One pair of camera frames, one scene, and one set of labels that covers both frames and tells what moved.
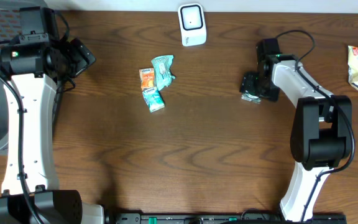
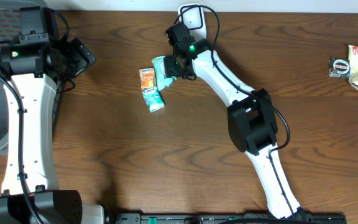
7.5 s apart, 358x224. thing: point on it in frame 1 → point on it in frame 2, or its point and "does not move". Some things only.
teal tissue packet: (153, 99) does not move
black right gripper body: (251, 81) → (173, 68)
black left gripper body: (73, 61) does not move
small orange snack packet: (147, 78) does not move
